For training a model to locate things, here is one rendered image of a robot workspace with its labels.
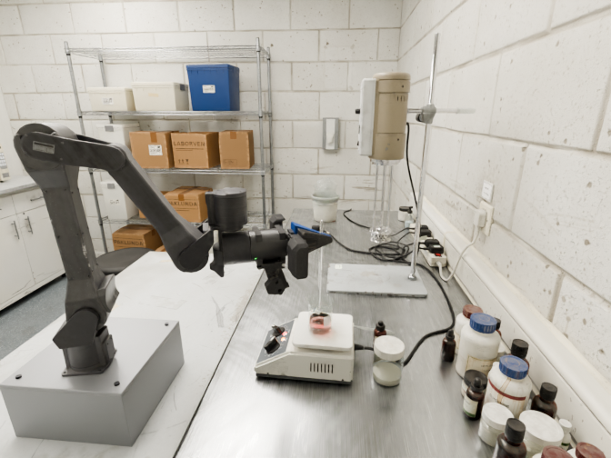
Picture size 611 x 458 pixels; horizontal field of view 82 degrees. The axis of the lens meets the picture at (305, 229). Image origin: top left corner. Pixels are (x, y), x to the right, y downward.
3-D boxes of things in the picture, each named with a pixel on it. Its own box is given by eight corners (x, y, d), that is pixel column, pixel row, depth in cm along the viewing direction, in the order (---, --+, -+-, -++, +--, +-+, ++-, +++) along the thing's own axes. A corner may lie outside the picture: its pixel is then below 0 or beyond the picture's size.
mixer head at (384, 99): (353, 165, 98) (357, 70, 90) (352, 161, 108) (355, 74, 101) (406, 166, 97) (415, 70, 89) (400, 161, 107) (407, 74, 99)
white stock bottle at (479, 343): (447, 364, 76) (455, 312, 72) (475, 358, 78) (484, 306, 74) (472, 388, 69) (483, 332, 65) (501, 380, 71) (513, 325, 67)
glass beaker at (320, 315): (337, 328, 74) (338, 294, 71) (325, 342, 70) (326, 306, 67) (312, 321, 77) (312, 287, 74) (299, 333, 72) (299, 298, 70)
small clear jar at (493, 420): (495, 423, 61) (501, 400, 60) (515, 447, 57) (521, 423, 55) (471, 427, 61) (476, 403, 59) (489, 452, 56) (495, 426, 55)
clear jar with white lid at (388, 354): (405, 386, 70) (409, 353, 67) (375, 389, 69) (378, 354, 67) (395, 366, 75) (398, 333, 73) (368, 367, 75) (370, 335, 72)
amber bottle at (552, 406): (545, 441, 58) (558, 398, 55) (523, 426, 61) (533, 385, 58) (554, 429, 60) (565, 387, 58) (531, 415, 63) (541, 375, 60)
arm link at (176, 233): (13, 141, 45) (85, 97, 46) (40, 137, 53) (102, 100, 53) (160, 300, 56) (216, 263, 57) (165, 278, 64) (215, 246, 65)
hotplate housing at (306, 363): (254, 378, 72) (252, 345, 69) (268, 339, 84) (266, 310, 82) (364, 388, 69) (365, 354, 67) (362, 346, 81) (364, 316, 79)
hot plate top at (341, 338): (291, 347, 69) (290, 343, 69) (299, 313, 80) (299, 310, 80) (352, 352, 68) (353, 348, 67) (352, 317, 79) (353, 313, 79)
